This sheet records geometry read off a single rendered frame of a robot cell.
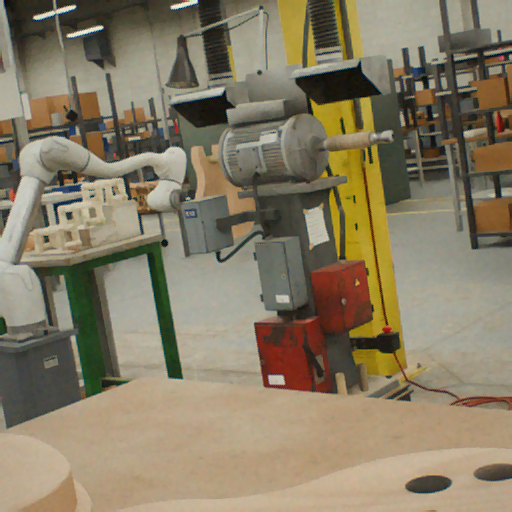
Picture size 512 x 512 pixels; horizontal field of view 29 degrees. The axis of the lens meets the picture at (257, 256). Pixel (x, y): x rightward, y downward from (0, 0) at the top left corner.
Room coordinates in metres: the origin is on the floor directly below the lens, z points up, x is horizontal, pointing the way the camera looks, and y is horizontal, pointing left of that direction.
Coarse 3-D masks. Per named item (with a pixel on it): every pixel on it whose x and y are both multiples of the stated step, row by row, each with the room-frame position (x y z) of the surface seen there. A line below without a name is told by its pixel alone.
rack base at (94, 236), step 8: (96, 224) 4.59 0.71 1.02; (104, 224) 4.53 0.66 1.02; (112, 224) 4.57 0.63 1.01; (64, 232) 4.58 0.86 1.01; (80, 232) 4.50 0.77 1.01; (88, 232) 4.46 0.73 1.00; (96, 232) 4.49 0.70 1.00; (104, 232) 4.53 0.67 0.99; (112, 232) 4.56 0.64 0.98; (80, 240) 4.51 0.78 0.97; (88, 240) 4.47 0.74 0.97; (96, 240) 4.49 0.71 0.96; (104, 240) 4.52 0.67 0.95; (112, 240) 4.56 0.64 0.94
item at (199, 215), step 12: (192, 204) 3.71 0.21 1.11; (204, 204) 3.71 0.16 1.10; (216, 204) 3.76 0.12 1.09; (192, 216) 3.72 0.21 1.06; (204, 216) 3.70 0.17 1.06; (216, 216) 3.75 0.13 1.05; (192, 228) 3.73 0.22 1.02; (204, 228) 3.69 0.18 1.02; (216, 228) 3.75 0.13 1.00; (228, 228) 3.80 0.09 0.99; (192, 240) 3.73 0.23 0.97; (204, 240) 3.69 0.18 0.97; (216, 240) 3.74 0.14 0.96; (228, 240) 3.79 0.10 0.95; (264, 240) 3.75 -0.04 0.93; (192, 252) 3.74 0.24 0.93; (204, 252) 3.70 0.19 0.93; (216, 252) 3.80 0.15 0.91
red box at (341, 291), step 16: (304, 32) 3.93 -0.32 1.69; (304, 48) 3.92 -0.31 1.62; (304, 64) 3.90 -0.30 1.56; (336, 192) 3.87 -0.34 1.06; (320, 272) 3.67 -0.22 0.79; (336, 272) 3.64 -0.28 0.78; (352, 272) 3.71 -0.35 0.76; (368, 272) 3.78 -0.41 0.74; (320, 288) 3.68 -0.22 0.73; (336, 288) 3.63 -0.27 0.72; (352, 288) 3.69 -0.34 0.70; (368, 288) 3.77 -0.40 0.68; (320, 304) 3.68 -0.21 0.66; (336, 304) 3.64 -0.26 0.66; (352, 304) 3.68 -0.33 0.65; (368, 304) 3.76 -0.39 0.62; (336, 320) 3.64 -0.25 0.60; (352, 320) 3.67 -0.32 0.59; (368, 320) 3.76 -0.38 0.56
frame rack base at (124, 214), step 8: (128, 200) 4.70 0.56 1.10; (104, 208) 4.62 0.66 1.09; (112, 208) 4.58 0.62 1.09; (120, 208) 4.62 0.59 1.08; (128, 208) 4.65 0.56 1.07; (136, 208) 4.69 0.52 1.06; (80, 216) 4.74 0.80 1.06; (104, 216) 4.63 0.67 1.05; (112, 216) 4.59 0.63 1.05; (120, 216) 4.61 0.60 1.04; (128, 216) 4.65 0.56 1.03; (136, 216) 4.68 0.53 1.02; (120, 224) 4.60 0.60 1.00; (128, 224) 4.64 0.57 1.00; (136, 224) 4.68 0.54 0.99; (120, 232) 4.60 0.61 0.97; (128, 232) 4.63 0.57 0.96; (136, 232) 4.67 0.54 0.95; (120, 240) 4.59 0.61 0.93
